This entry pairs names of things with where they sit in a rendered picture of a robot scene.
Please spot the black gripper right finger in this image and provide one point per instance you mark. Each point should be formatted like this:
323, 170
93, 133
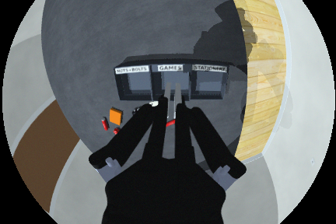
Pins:
225, 166

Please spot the dark grey three-compartment bin rack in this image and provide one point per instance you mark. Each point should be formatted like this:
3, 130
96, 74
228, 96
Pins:
208, 81

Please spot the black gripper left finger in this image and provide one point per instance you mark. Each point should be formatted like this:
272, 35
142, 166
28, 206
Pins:
108, 160

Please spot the white domino tile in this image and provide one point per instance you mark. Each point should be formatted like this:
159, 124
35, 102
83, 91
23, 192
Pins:
154, 103

